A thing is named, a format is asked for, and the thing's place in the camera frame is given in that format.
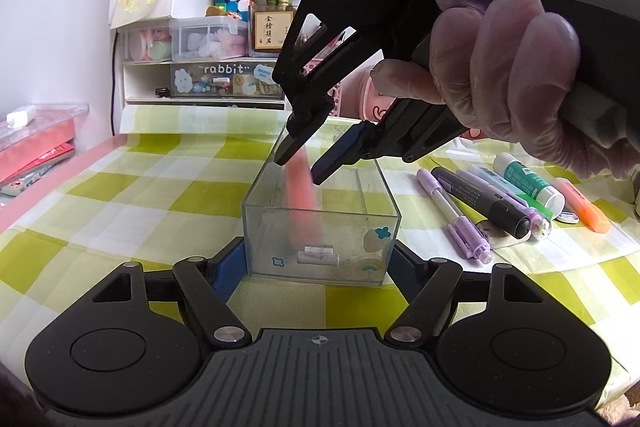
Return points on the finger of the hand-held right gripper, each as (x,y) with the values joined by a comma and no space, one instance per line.
(340,152)
(305,117)

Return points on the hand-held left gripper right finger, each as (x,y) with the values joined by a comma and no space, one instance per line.
(402,272)

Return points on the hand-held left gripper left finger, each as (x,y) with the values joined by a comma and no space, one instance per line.
(232,267)

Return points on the clear plastic pen box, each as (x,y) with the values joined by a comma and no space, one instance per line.
(270,252)

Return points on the pink pen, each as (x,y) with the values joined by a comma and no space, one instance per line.
(300,202)

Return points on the purple pen with clear barrel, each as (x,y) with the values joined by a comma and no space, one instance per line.
(472,242)

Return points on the grey eraser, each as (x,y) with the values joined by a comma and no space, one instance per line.
(495,239)

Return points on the black marker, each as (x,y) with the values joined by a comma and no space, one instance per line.
(510,217)

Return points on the purple highlighter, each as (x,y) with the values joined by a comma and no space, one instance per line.
(541,227)

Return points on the green highlighter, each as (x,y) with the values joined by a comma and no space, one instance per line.
(535,207)

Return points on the green white glue stick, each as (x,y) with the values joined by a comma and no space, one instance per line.
(525,179)

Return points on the orange highlighter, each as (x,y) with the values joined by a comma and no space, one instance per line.
(587,212)

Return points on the person's right hand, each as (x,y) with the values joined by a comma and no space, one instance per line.
(510,72)

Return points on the pink perforated pen holder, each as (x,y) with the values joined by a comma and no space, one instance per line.
(337,99)

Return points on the pink cartoon pencil case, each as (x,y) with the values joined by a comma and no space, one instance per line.
(365,102)

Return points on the glass vase with label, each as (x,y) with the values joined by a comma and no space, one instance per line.
(267,32)

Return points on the green checkered tablecloth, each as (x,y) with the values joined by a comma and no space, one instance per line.
(150,187)

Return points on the large clear storage box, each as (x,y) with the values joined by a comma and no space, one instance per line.
(210,42)

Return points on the colourful puzzle cube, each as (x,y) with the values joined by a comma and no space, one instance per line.
(235,1)

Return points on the small orange figurine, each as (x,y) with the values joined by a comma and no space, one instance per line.
(216,11)

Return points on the small black clip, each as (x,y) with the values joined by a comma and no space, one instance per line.
(162,92)

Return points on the white drawer organizer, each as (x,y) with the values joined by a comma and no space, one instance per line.
(145,79)

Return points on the small clear storage box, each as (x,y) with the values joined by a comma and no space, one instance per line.
(145,44)

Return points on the red pink book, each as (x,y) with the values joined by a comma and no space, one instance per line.
(35,152)

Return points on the clear plastic case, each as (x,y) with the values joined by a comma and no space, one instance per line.
(50,127)

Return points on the white charger plug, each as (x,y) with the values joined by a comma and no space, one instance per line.
(21,115)

